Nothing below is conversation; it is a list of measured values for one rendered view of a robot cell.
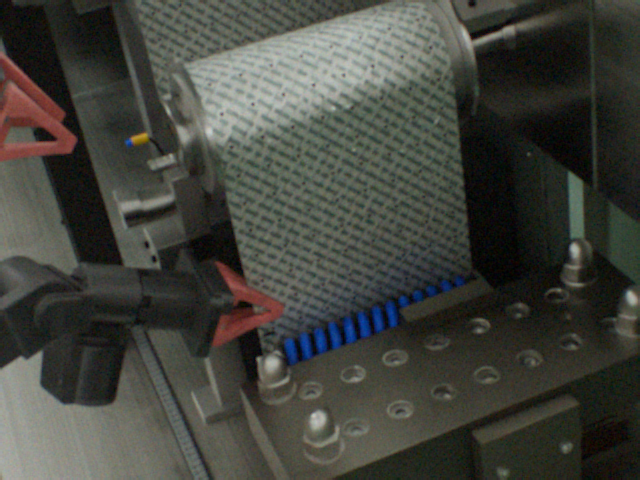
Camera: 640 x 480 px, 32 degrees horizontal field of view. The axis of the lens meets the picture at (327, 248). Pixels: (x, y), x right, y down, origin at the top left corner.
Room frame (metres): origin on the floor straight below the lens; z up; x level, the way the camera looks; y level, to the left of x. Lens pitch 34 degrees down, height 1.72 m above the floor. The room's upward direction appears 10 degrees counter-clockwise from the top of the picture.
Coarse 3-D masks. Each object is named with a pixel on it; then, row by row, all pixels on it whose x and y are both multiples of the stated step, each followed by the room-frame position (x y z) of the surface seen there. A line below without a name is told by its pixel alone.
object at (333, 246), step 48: (432, 144) 0.93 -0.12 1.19; (288, 192) 0.89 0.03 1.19; (336, 192) 0.90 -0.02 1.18; (384, 192) 0.91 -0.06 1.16; (432, 192) 0.93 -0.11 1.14; (240, 240) 0.87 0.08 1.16; (288, 240) 0.89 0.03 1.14; (336, 240) 0.90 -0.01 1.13; (384, 240) 0.91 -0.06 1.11; (432, 240) 0.93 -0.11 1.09; (288, 288) 0.88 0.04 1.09; (336, 288) 0.90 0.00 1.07; (384, 288) 0.91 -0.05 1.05; (288, 336) 0.88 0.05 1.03
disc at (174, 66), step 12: (168, 60) 0.97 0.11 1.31; (180, 60) 0.94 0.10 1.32; (168, 72) 0.98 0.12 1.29; (180, 72) 0.92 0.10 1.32; (192, 84) 0.90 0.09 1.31; (192, 96) 0.89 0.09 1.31; (204, 120) 0.87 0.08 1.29; (204, 132) 0.88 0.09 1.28; (216, 156) 0.86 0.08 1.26; (216, 168) 0.86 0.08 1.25; (216, 180) 0.88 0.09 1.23; (216, 192) 0.89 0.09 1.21; (216, 204) 0.90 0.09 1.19
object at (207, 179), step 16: (432, 0) 1.00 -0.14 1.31; (432, 16) 0.98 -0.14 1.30; (448, 32) 0.96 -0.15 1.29; (448, 48) 0.95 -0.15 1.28; (176, 80) 0.93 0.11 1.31; (464, 80) 0.95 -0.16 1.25; (176, 96) 0.95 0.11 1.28; (464, 96) 0.95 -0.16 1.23; (192, 112) 0.89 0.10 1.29; (208, 160) 0.88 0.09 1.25; (208, 176) 0.89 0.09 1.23; (208, 192) 0.91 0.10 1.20
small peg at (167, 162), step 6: (168, 156) 0.92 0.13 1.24; (174, 156) 0.92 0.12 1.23; (150, 162) 0.92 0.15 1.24; (156, 162) 0.92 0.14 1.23; (162, 162) 0.92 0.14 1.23; (168, 162) 0.92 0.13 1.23; (174, 162) 0.92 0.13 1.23; (150, 168) 0.92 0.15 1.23; (156, 168) 0.92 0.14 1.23; (162, 168) 0.92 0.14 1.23; (168, 168) 0.92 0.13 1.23
